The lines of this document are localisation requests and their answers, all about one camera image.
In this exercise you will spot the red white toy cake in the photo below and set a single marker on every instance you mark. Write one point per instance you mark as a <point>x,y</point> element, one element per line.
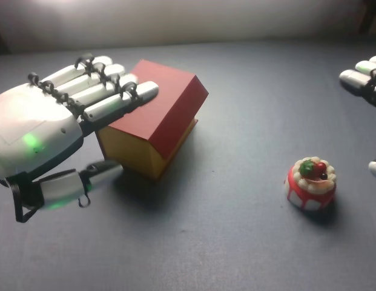
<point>308,194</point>

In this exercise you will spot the grey table cloth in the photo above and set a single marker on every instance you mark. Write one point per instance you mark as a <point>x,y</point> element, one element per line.
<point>206,242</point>

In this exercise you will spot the red box lid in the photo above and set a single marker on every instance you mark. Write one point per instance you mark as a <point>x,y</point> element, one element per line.
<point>172,100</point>

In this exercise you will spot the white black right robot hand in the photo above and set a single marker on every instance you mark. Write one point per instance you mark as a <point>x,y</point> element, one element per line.
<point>357,78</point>

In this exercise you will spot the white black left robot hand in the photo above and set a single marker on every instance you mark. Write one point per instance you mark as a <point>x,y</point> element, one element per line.
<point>30,121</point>

